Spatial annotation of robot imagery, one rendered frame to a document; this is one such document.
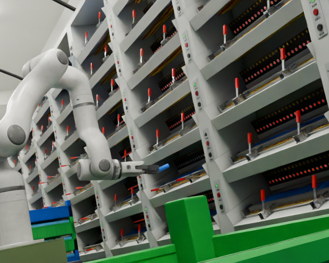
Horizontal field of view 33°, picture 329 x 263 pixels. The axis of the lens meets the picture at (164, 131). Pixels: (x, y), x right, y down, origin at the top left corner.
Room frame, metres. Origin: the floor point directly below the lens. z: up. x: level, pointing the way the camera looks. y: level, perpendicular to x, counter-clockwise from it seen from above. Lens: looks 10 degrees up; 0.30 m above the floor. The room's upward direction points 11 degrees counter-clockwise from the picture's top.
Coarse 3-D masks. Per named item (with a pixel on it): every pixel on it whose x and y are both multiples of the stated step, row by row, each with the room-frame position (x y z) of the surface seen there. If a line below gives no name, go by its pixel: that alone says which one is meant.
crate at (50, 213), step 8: (48, 208) 2.63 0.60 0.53; (56, 208) 2.66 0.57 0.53; (64, 208) 2.69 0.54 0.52; (32, 216) 2.58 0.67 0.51; (40, 216) 2.60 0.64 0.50; (48, 216) 2.63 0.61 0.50; (56, 216) 2.66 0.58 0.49; (64, 216) 2.69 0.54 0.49; (72, 216) 2.72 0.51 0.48; (32, 224) 2.74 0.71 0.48
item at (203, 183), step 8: (200, 160) 2.47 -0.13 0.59; (184, 168) 2.61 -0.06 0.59; (168, 176) 2.68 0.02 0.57; (208, 176) 2.09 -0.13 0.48; (152, 184) 2.64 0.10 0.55; (160, 184) 2.66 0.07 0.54; (184, 184) 2.34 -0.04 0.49; (192, 184) 2.22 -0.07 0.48; (200, 184) 2.17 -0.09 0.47; (208, 184) 2.12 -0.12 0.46; (144, 192) 2.62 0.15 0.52; (152, 192) 2.64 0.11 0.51; (168, 192) 2.43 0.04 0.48; (176, 192) 2.37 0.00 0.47; (184, 192) 2.31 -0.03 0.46; (192, 192) 2.26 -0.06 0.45; (200, 192) 2.21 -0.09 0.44; (152, 200) 2.60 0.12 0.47; (160, 200) 2.54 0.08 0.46; (168, 200) 2.47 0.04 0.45
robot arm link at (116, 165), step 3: (114, 159) 2.25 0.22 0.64; (114, 162) 2.23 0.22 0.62; (117, 162) 2.23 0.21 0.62; (114, 165) 2.22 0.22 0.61; (117, 165) 2.22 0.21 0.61; (114, 168) 2.23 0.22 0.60; (117, 168) 2.23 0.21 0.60; (114, 171) 2.22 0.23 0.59; (117, 171) 2.23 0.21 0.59; (114, 174) 2.23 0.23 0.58; (117, 174) 2.23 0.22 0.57; (114, 177) 2.24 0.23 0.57; (117, 177) 2.24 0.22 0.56
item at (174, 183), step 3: (198, 171) 2.24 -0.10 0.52; (201, 171) 2.22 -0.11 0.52; (204, 171) 2.21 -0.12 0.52; (189, 174) 2.35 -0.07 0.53; (198, 174) 2.25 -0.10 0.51; (201, 174) 2.22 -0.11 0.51; (183, 177) 2.37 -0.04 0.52; (186, 177) 2.35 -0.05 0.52; (183, 180) 2.38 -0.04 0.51; (186, 180) 2.36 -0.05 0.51; (168, 183) 2.53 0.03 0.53; (171, 183) 2.49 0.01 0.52; (174, 183) 2.46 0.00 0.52; (177, 183) 2.42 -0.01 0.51; (180, 183) 2.38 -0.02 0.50; (162, 186) 2.57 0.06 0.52; (159, 189) 2.62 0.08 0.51
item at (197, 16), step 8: (208, 0) 2.04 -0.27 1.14; (216, 0) 1.82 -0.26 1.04; (224, 0) 1.79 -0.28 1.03; (232, 0) 1.92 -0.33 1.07; (240, 0) 1.96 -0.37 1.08; (192, 8) 2.01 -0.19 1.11; (200, 8) 2.00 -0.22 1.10; (208, 8) 1.88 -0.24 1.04; (216, 8) 1.85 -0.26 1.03; (224, 8) 2.03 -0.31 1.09; (192, 16) 2.01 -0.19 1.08; (200, 16) 1.94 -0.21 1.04; (208, 16) 1.90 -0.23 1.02; (192, 24) 1.99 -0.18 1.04; (200, 24) 1.96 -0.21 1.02
